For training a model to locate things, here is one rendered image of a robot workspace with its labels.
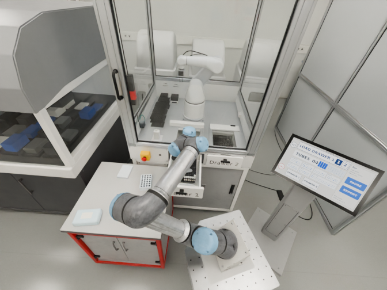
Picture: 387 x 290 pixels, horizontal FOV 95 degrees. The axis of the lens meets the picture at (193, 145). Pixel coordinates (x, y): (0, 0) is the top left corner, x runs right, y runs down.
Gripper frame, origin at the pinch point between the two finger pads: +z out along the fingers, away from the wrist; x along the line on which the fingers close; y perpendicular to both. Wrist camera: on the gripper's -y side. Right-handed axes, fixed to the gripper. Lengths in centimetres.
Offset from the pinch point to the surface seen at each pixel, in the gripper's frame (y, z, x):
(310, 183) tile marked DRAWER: 83, -3, -5
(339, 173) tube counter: 97, -13, -4
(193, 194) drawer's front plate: 7.4, 12.0, -10.8
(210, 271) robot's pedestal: 20, 22, -52
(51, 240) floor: -126, 97, -19
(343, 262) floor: 159, 98, -16
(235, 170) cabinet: 43, 23, 24
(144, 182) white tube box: -29.5, 17.6, 0.0
